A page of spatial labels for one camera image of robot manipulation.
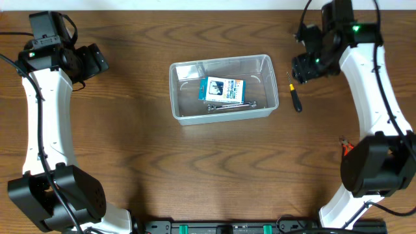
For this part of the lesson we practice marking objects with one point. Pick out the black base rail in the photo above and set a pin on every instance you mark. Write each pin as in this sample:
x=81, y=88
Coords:
x=281, y=226

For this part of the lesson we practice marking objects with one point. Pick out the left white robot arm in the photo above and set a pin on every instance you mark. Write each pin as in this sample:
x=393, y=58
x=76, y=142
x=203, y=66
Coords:
x=53, y=192

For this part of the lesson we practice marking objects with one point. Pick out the blue white cardboard box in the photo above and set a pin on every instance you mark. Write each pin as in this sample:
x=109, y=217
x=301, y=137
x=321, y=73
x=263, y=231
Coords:
x=222, y=90

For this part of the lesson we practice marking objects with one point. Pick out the red handled pliers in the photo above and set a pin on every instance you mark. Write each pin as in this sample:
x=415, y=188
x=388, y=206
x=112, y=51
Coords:
x=346, y=145

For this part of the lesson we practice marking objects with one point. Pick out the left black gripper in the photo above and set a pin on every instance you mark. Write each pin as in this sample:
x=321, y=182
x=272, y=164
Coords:
x=89, y=68

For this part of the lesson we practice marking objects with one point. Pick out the clear plastic container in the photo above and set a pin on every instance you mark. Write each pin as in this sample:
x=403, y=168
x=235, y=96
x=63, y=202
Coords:
x=256, y=70

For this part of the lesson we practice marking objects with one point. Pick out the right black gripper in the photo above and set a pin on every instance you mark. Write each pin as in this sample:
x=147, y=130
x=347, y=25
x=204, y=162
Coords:
x=301, y=67

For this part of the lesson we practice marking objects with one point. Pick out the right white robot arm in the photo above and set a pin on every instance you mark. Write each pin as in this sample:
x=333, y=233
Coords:
x=379, y=164

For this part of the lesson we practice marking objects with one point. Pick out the black yellow screwdriver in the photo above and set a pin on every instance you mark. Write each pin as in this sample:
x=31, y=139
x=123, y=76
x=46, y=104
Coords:
x=295, y=99

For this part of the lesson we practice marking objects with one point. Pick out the silver combination wrench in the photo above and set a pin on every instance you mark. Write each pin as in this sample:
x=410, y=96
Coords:
x=211, y=107

